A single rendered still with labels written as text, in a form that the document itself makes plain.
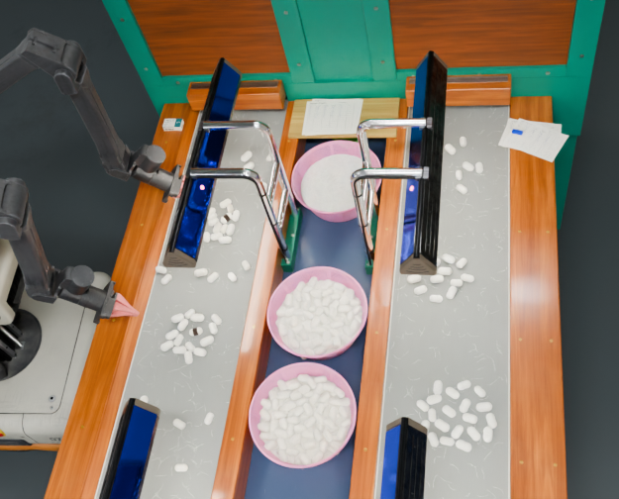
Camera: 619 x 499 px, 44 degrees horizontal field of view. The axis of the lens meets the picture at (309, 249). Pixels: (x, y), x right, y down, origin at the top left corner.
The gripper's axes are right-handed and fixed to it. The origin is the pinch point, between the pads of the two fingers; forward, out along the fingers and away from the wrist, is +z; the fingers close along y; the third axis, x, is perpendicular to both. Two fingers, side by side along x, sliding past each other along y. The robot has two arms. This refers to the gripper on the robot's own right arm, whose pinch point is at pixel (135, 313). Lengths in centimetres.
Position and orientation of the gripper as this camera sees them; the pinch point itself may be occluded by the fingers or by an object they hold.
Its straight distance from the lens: 204.3
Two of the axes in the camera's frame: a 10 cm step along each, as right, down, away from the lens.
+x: -5.2, 3.9, 7.6
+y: 1.4, -8.4, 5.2
